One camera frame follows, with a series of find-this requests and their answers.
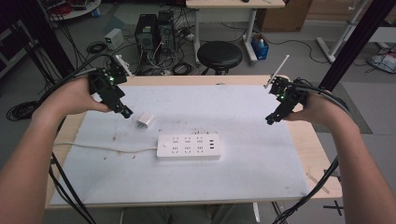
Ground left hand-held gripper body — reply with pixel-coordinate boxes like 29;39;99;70
88;54;135;114

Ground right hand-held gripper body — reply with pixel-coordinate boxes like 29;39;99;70
263;54;308;119

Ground white charger adapter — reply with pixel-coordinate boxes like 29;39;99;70
136;112;155;129

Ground white power strip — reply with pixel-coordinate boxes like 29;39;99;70
156;133;222;161

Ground person's right hand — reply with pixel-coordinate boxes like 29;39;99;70
284;91;347;126

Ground person's left hand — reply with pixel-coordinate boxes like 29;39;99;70
39;76;112;119

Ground wooden table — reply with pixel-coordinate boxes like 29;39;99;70
44;74;344;210

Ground white power supply box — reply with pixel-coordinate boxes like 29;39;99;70
104;27;125;50

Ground blue box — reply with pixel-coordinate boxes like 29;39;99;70
250;33;270;61

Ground black computer tower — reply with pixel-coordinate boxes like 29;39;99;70
134;13;159;53
156;9;176;49

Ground cardboard box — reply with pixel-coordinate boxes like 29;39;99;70
256;0;314;33

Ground white metal stand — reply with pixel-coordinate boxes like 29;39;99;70
315;0;370;64

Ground black round stool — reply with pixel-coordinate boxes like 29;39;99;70
196;40;244;77

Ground round white table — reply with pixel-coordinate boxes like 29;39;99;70
39;0;103;21

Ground white table mat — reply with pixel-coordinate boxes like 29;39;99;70
49;85;311;206

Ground clear plastic bag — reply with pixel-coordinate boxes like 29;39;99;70
365;51;396;75

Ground white-legged wooden desk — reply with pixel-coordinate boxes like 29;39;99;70
185;0;287;65

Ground person's legs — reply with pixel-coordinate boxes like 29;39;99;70
120;203;260;224

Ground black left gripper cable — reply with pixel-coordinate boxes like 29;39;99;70
36;53;115;224

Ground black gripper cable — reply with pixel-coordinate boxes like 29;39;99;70
36;53;115;224
272;77;351;224

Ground white power strip cable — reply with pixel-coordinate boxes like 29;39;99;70
52;142;159;154

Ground black metal frame post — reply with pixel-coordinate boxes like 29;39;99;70
17;0;77;79
317;0;396;93

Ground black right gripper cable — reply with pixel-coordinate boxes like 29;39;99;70
272;77;351;224

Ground coiled black floor cable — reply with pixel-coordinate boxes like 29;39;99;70
6;100;40;122

